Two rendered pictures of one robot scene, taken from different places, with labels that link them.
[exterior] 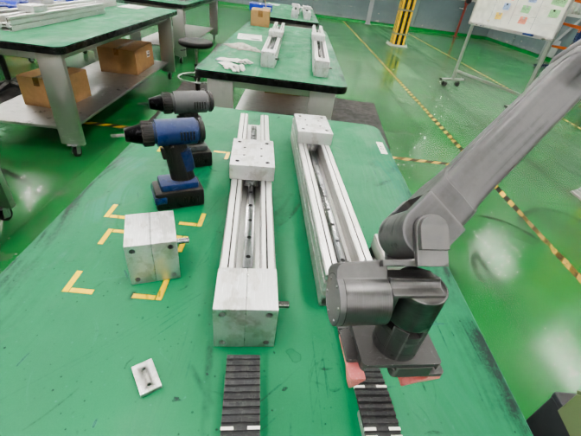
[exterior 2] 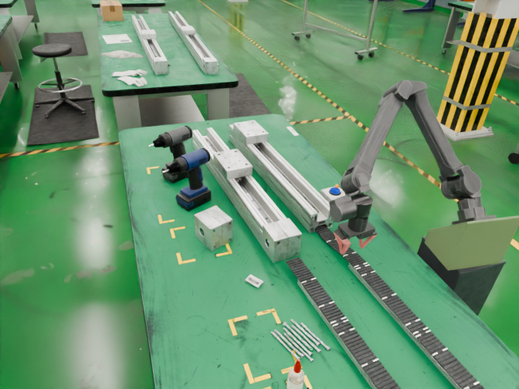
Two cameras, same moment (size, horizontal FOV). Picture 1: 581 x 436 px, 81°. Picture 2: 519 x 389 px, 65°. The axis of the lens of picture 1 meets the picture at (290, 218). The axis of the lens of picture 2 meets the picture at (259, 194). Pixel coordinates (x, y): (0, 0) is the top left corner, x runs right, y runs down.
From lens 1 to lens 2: 85 cm
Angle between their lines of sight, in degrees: 15
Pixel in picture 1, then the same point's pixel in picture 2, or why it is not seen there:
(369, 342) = (348, 229)
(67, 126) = not seen: outside the picture
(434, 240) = (364, 182)
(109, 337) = (222, 274)
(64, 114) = not seen: outside the picture
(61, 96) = not seen: outside the picture
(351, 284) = (341, 204)
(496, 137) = (372, 138)
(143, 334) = (237, 268)
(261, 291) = (289, 228)
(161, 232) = (221, 218)
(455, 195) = (364, 164)
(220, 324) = (277, 248)
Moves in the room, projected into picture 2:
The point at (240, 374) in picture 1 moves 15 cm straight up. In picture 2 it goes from (296, 265) to (300, 228)
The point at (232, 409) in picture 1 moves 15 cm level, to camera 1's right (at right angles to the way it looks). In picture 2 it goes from (301, 276) to (345, 268)
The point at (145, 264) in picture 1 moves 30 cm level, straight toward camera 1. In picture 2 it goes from (218, 236) to (286, 285)
